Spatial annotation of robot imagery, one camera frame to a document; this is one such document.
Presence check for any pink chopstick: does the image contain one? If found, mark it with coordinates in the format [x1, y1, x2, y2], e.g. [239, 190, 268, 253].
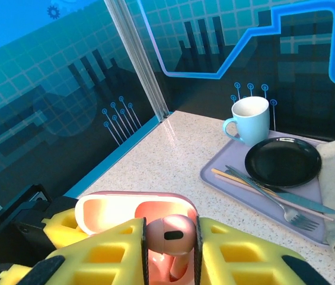
[214, 173, 334, 222]

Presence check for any black round plate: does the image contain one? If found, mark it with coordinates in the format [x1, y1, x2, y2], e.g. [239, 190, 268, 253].
[244, 137, 323, 189]

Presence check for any yellow chopstick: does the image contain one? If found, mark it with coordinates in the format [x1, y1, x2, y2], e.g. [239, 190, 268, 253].
[210, 168, 263, 192]

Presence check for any lavender serving tray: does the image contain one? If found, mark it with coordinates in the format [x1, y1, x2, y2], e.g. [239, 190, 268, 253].
[199, 130, 331, 246]

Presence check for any silver metal fork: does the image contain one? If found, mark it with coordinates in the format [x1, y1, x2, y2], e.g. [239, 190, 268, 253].
[225, 169, 321, 233]

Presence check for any teal table knife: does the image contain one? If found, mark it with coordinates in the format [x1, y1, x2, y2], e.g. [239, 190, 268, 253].
[225, 164, 335, 216]

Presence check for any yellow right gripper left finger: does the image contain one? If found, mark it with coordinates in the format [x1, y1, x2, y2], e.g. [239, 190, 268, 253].
[0, 217, 149, 285]

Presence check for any aluminium frame post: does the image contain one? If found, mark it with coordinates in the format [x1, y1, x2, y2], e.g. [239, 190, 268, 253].
[103, 0, 174, 122]

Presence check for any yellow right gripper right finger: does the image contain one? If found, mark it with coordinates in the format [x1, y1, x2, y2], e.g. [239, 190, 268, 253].
[194, 216, 334, 285]

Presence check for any pink wireless earbud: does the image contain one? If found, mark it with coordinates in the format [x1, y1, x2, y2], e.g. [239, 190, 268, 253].
[145, 214, 197, 281]

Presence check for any pink earbud charging case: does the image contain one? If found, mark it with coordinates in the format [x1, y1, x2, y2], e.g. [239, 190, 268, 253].
[74, 191, 199, 285]

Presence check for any light blue mug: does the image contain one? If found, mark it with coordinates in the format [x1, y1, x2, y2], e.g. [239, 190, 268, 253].
[222, 96, 270, 147]

